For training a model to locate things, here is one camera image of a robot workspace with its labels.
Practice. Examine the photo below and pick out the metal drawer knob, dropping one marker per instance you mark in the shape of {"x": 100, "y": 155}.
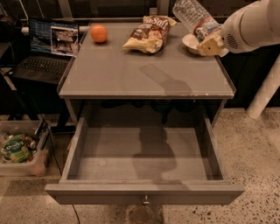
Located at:
{"x": 146, "y": 201}

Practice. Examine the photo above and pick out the green snack bag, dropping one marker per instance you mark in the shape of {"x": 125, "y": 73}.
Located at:
{"x": 15, "y": 149}

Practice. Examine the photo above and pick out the yellow chip bag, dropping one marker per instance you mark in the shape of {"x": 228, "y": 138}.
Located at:
{"x": 151, "y": 35}

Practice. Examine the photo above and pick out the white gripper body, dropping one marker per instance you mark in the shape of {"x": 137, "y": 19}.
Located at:
{"x": 234, "y": 32}

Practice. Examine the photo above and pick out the orange fruit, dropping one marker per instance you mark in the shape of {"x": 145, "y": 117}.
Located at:
{"x": 99, "y": 33}

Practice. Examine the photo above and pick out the white ceramic bowl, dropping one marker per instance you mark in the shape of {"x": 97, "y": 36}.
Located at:
{"x": 191, "y": 43}

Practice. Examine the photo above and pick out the clear plastic water bottle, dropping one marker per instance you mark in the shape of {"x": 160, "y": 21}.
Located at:
{"x": 196, "y": 19}

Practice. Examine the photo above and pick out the clear plastic storage bin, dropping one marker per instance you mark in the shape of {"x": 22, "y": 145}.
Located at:
{"x": 36, "y": 166}

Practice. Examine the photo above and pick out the white diagonal pole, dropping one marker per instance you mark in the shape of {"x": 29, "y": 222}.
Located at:
{"x": 266, "y": 91}

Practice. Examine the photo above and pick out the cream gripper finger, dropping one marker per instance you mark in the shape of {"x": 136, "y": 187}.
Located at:
{"x": 211, "y": 46}

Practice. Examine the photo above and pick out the black open laptop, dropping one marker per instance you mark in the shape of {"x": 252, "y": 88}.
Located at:
{"x": 52, "y": 45}

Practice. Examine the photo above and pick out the grey cabinet frame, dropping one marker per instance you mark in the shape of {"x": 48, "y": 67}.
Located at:
{"x": 106, "y": 71}

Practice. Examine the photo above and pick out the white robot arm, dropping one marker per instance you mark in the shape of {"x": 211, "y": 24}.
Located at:
{"x": 253, "y": 26}

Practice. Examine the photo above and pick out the grey open top drawer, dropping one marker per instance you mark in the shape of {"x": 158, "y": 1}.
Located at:
{"x": 122, "y": 165}

